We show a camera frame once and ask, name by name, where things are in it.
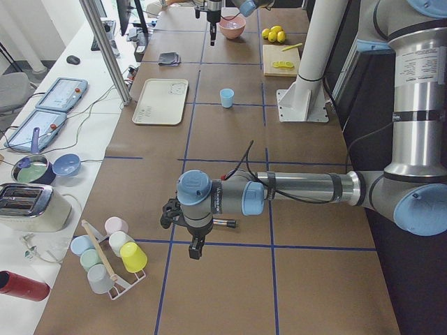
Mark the grey folded cloth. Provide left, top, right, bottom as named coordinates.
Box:
left=158, top=52, right=181, bottom=66

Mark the blue cup on rack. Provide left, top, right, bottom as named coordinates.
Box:
left=70, top=234, right=94, bottom=257

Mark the steel muddler with black cap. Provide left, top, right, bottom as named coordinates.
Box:
left=213, top=218, right=237, bottom=229

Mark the white cup rack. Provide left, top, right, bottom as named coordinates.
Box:
left=81, top=220, right=147, bottom=300

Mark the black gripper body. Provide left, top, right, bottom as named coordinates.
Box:
left=160, top=198, right=213, bottom=237
left=193, top=0, right=222, bottom=23

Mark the far teach pendant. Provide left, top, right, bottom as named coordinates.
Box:
left=36, top=77, right=88, bottom=113

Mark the cream toaster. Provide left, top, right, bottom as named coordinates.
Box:
left=1, top=183, right=71, bottom=232

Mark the yellow lemon middle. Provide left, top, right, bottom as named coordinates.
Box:
left=277, top=31, right=286, bottom=43

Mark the pink cup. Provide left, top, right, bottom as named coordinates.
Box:
left=104, top=216, right=129, bottom=236

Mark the yellow plastic knife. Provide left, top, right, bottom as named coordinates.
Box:
left=281, top=43, right=303, bottom=52

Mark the black computer mouse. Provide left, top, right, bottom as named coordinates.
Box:
left=66, top=55, right=80, bottom=65

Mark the lemon slices row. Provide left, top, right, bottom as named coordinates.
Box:
left=272, top=61, right=295, bottom=69

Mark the white cup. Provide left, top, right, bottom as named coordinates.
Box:
left=108, top=230, right=135, bottom=258

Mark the blue saucepan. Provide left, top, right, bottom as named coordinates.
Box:
left=11, top=127, right=56, bottom=185

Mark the pink bowl of ice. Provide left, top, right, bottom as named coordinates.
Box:
left=217, top=16, right=246, bottom=40

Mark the mint green cup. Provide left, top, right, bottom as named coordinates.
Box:
left=80, top=248, right=102, bottom=272

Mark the near teach pendant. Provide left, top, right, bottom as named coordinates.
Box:
left=4, top=109, right=67, bottom=153

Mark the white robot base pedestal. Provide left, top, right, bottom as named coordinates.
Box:
left=277, top=0, right=348, bottom=123

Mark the blue bowl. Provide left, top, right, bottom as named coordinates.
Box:
left=52, top=154, right=81, bottom=177

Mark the yellow cup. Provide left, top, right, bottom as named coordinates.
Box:
left=120, top=242, right=148, bottom=273

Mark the red cylinder bottle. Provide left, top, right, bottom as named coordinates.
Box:
left=1, top=271, right=50, bottom=302

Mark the aluminium frame post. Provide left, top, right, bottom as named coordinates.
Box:
left=79, top=0, right=131, bottom=106

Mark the cream bear serving tray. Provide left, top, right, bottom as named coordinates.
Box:
left=132, top=78, right=189, bottom=126

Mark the yellow lemon top left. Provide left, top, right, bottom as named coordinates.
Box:
left=270, top=25, right=283, bottom=33

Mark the grey cup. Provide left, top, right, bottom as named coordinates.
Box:
left=87, top=264, right=114, bottom=294

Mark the light blue plastic cup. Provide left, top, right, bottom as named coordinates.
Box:
left=219, top=88, right=235, bottom=108

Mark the wooden cutting board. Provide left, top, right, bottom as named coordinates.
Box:
left=263, top=45, right=300, bottom=77

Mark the teach pendant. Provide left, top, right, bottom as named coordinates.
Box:
left=36, top=77, right=88, bottom=113
left=4, top=109, right=67, bottom=153

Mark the yellow lemon bottom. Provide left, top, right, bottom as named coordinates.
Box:
left=268, top=31, right=277, bottom=43

